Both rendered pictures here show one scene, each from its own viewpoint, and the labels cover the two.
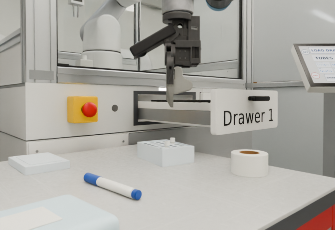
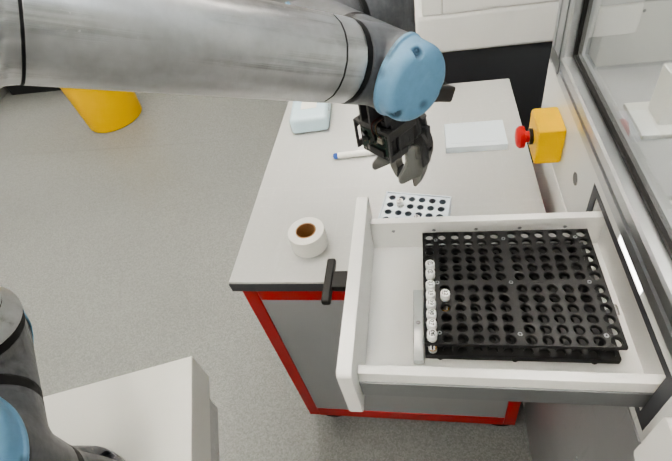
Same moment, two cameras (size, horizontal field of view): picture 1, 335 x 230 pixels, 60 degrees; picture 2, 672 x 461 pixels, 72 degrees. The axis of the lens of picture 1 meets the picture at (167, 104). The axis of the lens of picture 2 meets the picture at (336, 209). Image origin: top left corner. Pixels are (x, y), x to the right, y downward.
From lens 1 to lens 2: 1.28 m
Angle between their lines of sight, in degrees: 126
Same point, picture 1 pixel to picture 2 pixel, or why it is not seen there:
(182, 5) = not seen: hidden behind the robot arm
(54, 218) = (302, 108)
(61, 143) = not seen: hidden behind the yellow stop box
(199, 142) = not seen: outside the picture
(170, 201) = (318, 168)
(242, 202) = (283, 192)
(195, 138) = (624, 447)
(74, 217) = (299, 111)
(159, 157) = (392, 198)
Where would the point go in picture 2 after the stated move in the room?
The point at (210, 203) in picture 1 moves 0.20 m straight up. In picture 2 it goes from (297, 180) to (273, 103)
